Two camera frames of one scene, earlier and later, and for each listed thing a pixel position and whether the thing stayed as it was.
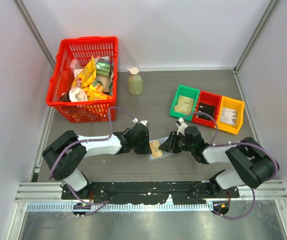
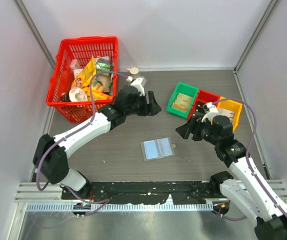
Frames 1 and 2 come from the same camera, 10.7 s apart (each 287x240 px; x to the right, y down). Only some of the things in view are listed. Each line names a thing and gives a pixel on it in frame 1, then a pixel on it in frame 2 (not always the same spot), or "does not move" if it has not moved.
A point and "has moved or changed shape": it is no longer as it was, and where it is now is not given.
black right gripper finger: x=170 y=144 -> x=185 y=130
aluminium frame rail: x=52 y=191 does not move
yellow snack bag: x=85 y=77 does not move
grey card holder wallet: x=165 y=153 has moved or changed shape
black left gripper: x=146 y=150 -> x=152 y=108
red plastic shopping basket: x=82 y=48 does not move
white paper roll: x=77 y=94 does not move
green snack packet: x=104 y=66 does not move
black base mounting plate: x=179 y=192 does not move
